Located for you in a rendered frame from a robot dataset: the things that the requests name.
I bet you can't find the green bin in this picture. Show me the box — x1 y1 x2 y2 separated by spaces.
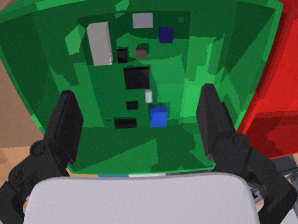
0 0 284 175

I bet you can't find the green circuit board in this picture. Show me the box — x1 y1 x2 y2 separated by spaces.
76 10 191 129

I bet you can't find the red open-top bin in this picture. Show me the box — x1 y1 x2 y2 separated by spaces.
236 0 298 159

